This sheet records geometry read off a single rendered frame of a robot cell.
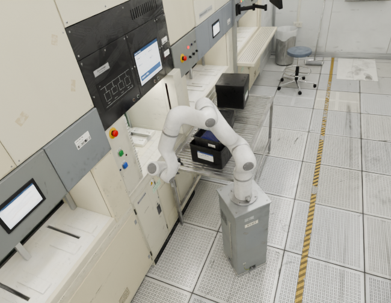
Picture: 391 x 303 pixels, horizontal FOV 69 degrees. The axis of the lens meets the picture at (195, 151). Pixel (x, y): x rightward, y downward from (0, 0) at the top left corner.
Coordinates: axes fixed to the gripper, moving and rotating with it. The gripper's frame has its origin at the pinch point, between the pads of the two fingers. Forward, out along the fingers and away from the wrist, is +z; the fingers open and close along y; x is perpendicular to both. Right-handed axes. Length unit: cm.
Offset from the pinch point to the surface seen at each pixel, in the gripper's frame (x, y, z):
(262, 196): -53, 8, 26
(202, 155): 2.5, 9.6, 32.5
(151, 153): 36.9, -8.1, 20.9
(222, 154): -12.0, 18.5, 30.5
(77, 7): 45, 59, -78
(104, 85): 36, 31, -53
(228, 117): 14, 44, 74
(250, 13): 132, 198, 256
